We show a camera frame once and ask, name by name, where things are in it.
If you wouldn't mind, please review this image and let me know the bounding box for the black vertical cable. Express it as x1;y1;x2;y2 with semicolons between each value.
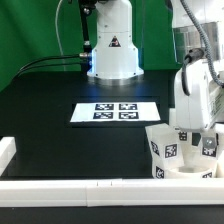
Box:
78;0;98;72

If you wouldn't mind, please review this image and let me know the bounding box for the lower black cable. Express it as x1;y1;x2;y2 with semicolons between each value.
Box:
17;59;92;78

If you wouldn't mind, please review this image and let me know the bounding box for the grey thin cable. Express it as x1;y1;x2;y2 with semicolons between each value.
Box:
54;0;68;72

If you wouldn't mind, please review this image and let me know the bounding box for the white marker sheet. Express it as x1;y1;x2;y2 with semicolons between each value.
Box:
71;102;160;123

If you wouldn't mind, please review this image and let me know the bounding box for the upper black cable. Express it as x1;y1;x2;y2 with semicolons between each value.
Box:
18;53;93;73

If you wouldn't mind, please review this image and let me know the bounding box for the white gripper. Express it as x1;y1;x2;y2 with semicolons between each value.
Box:
174;60;224;149

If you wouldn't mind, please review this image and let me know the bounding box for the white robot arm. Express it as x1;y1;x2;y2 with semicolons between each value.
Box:
87;0;224;149

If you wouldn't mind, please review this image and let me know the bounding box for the white front fence bar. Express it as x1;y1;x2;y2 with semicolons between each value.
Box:
0;178;224;207

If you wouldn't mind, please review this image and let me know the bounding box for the white fence bar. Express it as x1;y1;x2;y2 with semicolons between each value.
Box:
0;178;224;207
0;137;16;176

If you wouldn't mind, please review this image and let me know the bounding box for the white left fence bar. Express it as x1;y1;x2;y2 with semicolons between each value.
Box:
0;137;16;176

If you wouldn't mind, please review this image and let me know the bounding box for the white round stool seat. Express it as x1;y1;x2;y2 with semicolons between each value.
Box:
152;146;224;180

